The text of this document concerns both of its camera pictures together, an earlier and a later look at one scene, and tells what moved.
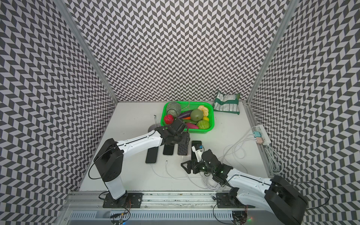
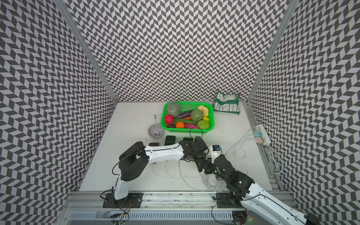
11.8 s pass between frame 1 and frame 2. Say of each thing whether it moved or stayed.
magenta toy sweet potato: stayed
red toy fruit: stayed
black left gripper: moved
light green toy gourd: stayed
